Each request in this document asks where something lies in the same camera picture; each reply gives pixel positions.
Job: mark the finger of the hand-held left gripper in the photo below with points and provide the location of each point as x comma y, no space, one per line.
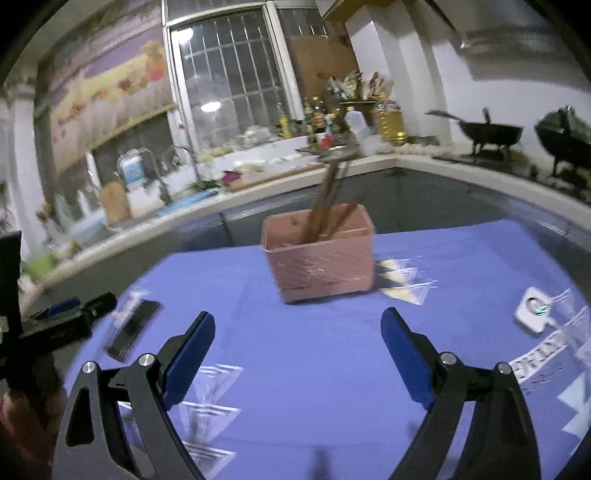
57,308
101,302

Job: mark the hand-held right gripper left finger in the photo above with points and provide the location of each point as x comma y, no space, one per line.
189,360

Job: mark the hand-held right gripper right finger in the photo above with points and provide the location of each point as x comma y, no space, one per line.
406,360

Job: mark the pink perforated plastic basket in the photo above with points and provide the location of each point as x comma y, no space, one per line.
323,267

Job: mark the dark wooden chopstick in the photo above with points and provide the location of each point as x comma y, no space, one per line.
334,203

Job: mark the person's left hand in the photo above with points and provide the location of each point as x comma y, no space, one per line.
23,438

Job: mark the black smartphone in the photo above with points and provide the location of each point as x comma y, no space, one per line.
133,330

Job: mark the small wooden cutting board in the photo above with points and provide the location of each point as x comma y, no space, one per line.
115,203

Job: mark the blue patterned tablecloth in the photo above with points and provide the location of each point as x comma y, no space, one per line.
300,360

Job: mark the white jug with blue label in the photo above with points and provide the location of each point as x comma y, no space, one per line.
134,173

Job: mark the white plug adapter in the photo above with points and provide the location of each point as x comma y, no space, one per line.
534,309

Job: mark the curved metal faucet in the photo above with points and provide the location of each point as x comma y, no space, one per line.
152,166
189,157

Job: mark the purple vegetable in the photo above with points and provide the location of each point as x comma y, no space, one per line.
232,177

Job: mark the kitchen counter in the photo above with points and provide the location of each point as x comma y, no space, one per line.
415,161

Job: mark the long wooden cutting board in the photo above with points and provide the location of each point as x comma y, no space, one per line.
277,177

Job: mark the white sink basin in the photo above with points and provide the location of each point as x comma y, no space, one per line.
258,154

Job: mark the yellow cooking oil bottle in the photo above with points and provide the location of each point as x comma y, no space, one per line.
390,122

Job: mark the white plastic jug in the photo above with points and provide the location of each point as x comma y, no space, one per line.
356,123

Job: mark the row of condiment bottles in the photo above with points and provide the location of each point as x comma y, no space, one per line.
309,122

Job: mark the barred window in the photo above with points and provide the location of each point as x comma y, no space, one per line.
231,74

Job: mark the black covered wok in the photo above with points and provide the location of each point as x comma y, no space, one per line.
568,138

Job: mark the brown cardboard sheet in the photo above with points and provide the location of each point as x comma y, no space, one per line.
321,67

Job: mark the range hood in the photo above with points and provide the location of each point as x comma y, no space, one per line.
517,23

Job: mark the landscape wall poster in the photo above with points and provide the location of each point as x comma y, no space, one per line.
111,87

